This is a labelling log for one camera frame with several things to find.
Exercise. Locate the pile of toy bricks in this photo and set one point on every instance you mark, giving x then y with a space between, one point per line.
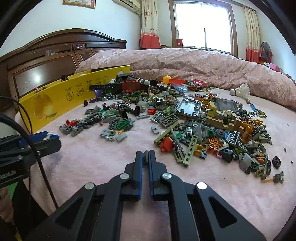
189 129

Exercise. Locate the window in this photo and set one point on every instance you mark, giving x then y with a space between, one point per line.
203 23

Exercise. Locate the red toy dish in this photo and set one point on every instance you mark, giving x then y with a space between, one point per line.
198 83

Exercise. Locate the blue toy stick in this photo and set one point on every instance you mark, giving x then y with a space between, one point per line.
253 107

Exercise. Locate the long olive brick plate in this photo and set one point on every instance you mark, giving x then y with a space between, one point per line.
190 151

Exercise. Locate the red toy brick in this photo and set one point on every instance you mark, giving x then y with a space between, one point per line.
167 144

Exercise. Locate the white shuttlecock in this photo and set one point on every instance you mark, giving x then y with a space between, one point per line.
241 90

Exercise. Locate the red black wristwatch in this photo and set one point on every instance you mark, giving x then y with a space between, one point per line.
129 85

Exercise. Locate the framed wall picture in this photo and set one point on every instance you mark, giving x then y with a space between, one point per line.
78 2

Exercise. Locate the orange ball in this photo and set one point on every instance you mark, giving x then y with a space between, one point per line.
166 79

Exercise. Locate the tan brick structure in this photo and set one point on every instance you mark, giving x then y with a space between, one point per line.
222 120

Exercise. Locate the floral curtain red hem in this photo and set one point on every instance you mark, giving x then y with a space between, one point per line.
149 23
252 34

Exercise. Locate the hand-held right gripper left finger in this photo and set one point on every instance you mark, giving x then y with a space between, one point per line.
138 180

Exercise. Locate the dark wooden headboard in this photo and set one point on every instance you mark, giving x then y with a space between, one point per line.
41 55

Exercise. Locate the red standing fan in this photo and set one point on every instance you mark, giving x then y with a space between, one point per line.
265 51

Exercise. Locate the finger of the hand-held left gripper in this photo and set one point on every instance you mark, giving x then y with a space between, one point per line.
48 146
34 138

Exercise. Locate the round dark grey brick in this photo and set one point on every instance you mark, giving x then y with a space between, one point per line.
221 133

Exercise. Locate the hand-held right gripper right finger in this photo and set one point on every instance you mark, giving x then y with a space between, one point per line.
150 180

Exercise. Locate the small blue white brick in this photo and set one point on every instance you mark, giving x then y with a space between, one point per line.
51 135

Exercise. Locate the grey brick assembly yellow stick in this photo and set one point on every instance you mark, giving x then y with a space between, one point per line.
277 177

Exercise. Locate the grey square brick plate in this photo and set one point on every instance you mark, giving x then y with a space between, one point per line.
225 106

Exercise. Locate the white air conditioner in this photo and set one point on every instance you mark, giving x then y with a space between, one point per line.
128 3

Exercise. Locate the pink quilt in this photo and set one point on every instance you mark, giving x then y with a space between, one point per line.
185 62

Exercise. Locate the grey octagonal brick plate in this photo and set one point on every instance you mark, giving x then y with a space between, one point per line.
188 107

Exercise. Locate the black toy wheel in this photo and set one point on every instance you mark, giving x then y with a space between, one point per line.
276 162

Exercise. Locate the small red box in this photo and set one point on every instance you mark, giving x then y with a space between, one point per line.
179 42

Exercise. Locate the yellow cardboard box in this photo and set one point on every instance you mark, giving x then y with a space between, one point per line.
60 102

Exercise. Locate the blue oval disc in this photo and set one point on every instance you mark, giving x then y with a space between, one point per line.
180 88

